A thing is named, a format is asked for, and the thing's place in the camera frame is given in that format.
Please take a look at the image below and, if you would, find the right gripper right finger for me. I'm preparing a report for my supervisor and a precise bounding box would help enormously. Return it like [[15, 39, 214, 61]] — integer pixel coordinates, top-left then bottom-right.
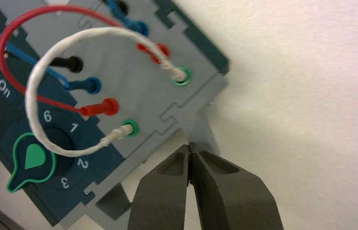
[[189, 142, 285, 230]]

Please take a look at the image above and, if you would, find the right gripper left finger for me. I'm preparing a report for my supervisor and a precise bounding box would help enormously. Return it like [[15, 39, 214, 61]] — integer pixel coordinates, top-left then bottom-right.
[[127, 144, 190, 230]]

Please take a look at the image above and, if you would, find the grey and teal control box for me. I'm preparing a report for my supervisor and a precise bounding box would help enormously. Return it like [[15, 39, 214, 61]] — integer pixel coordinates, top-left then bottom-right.
[[0, 0, 230, 230]]

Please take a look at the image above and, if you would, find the green and teal rotary knob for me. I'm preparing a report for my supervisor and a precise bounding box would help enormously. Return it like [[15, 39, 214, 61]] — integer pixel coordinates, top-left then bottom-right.
[[7, 126, 76, 194]]

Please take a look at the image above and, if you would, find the white jumper cable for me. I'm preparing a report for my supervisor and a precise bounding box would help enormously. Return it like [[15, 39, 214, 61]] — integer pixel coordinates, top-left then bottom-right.
[[25, 27, 189, 158]]

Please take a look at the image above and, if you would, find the red jumper cable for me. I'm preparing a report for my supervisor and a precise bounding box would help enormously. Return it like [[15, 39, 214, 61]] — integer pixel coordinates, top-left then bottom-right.
[[0, 5, 171, 117]]

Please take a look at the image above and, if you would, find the blue jumper cable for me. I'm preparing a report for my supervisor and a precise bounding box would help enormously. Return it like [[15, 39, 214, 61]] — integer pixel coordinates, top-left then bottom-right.
[[0, 0, 150, 95]]

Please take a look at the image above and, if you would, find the black jumper cable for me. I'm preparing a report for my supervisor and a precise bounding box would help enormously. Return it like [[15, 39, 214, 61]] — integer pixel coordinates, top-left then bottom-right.
[[0, 0, 130, 74]]

